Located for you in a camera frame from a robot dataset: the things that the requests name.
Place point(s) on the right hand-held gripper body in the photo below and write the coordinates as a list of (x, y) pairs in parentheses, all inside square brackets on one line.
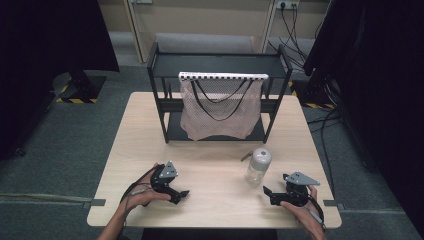
[(297, 186)]

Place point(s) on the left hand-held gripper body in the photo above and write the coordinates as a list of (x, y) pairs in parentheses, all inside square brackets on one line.
[(164, 176)]

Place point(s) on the clear bottle with grey cap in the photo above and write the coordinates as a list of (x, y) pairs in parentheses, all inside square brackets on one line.
[(258, 166)]

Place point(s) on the pink mesh bag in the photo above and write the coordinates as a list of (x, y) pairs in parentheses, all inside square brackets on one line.
[(220, 123)]

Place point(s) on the person's left hand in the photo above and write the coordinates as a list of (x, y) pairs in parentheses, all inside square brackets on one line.
[(143, 196)]

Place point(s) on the person's right hand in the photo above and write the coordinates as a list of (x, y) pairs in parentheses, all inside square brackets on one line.
[(305, 215)]

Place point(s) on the grey floor tape strip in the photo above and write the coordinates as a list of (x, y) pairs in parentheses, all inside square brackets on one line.
[(366, 211), (50, 198)]

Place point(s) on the black hazard-striped stand base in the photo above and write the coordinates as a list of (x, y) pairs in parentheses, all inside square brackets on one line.
[(315, 100), (85, 91)]

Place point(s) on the white perforated bar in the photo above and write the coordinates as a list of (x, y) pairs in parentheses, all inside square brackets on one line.
[(223, 76)]

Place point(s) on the black metal shelf rack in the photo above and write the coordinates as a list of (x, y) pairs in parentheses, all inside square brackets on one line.
[(216, 63)]

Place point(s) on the black curtain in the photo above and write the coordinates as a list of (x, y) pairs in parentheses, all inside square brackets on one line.
[(40, 50), (383, 83)]

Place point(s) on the beige wooden frame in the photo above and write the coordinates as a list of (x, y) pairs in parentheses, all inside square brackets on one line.
[(135, 33)]

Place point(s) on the white wall socket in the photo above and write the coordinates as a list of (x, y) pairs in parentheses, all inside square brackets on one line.
[(287, 4)]

